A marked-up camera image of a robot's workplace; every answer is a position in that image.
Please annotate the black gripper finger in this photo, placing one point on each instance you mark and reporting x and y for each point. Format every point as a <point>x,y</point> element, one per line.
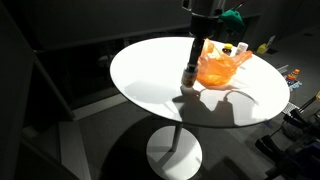
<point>192,55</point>
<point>198,53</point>

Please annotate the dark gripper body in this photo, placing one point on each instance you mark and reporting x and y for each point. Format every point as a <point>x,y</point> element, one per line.
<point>204,26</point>

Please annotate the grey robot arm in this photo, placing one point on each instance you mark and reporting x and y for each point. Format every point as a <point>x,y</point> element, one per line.
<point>203,6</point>

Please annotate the orange plastic bag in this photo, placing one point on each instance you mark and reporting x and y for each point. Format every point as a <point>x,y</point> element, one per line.
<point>216,72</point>

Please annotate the yellow capped brown bottle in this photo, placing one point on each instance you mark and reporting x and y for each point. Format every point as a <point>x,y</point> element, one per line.
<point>228,47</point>

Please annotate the white tube bottle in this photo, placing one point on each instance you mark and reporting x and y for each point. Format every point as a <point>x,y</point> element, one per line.
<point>241,47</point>

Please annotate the small yellow object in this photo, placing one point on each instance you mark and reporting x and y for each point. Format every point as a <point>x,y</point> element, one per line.
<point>262,49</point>

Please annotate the colourful small box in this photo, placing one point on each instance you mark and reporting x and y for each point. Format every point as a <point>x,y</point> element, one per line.
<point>293,79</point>

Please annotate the white table pedestal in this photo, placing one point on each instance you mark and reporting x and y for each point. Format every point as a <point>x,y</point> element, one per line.
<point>174,160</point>

